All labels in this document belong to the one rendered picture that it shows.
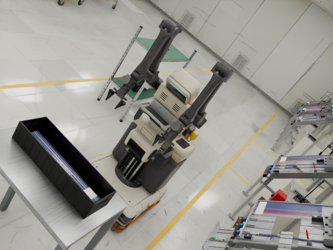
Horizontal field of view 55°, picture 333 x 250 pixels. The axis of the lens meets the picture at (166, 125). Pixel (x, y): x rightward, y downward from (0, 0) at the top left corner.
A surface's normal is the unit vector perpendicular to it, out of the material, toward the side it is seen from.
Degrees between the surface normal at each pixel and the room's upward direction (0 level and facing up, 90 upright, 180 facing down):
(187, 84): 42
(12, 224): 0
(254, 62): 90
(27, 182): 0
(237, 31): 90
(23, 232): 0
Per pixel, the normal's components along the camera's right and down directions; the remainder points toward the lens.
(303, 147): -0.44, 0.18
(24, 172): 0.54, -0.73
